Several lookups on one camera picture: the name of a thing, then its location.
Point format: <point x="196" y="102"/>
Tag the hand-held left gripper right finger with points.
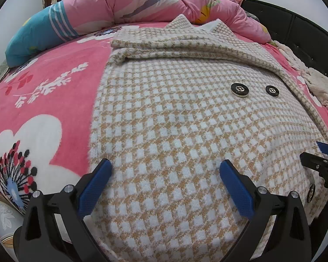
<point x="237" y="191"/>

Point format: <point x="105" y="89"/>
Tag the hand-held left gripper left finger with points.
<point x="95" y="185"/>

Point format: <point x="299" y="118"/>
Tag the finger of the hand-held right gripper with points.
<point x="326" y="148"/>
<point x="311" y="159"/>

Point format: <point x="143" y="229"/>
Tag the beige white checkered coat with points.
<point x="166" y="128"/>

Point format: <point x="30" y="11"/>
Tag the cream fluffy garment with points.
<point x="317" y="82"/>

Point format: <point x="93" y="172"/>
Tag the grey floral mattress side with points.
<point x="4" y="215"/>

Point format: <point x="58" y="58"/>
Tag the pink floral blanket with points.
<point x="57" y="87"/>

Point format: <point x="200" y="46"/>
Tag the black padded headboard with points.
<point x="303" y="27"/>

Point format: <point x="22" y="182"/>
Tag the pink and blue quilt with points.
<point x="112" y="2"/>

